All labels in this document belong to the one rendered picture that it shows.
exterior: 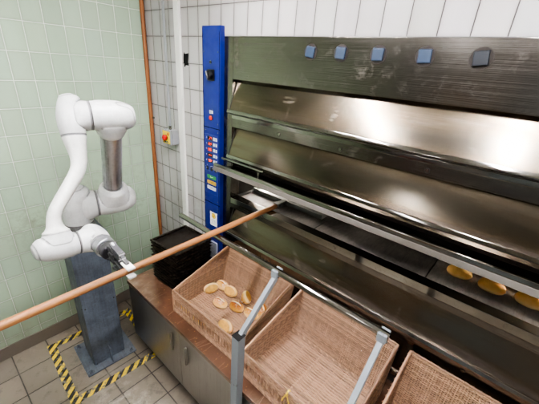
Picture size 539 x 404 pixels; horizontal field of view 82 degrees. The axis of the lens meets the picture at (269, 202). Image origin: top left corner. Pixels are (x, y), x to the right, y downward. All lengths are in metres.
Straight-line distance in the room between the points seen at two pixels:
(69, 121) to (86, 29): 0.93
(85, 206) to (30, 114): 0.65
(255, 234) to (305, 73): 0.98
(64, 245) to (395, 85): 1.48
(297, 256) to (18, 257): 1.80
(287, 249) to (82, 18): 1.84
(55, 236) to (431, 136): 1.53
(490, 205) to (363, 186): 0.46
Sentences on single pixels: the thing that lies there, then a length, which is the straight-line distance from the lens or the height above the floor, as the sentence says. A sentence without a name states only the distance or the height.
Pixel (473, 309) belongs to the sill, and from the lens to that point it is 1.48.
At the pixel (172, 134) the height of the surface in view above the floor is 1.49.
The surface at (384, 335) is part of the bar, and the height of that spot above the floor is 1.17.
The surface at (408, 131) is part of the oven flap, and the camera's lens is 1.31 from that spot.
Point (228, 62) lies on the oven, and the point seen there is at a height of 1.97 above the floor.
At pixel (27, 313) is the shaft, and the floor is 1.19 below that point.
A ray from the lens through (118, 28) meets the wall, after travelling 2.50.
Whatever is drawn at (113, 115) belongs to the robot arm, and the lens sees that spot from 1.63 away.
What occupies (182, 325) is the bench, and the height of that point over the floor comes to 0.58.
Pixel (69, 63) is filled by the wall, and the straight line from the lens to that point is 2.38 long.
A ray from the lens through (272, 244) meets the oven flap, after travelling 1.85.
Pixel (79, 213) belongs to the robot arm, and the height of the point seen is 1.14.
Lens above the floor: 1.97
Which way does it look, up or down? 24 degrees down
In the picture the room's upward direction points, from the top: 4 degrees clockwise
